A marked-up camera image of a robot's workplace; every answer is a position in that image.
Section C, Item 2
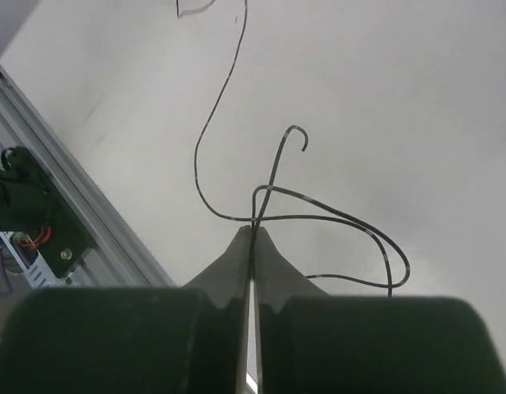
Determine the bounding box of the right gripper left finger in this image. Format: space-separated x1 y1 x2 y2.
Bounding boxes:
0 226 251 393

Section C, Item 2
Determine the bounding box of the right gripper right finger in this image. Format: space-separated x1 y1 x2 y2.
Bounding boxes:
253 229 506 393

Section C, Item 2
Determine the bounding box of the wire bundle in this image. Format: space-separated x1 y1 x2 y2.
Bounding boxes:
176 0 410 297

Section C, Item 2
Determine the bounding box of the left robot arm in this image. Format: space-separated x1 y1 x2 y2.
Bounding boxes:
0 146 93 279

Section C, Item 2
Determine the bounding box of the aluminium mounting rail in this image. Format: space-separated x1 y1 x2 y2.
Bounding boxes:
0 67 175 286

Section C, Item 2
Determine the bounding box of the white slotted cable duct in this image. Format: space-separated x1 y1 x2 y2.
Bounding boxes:
0 231 78 289

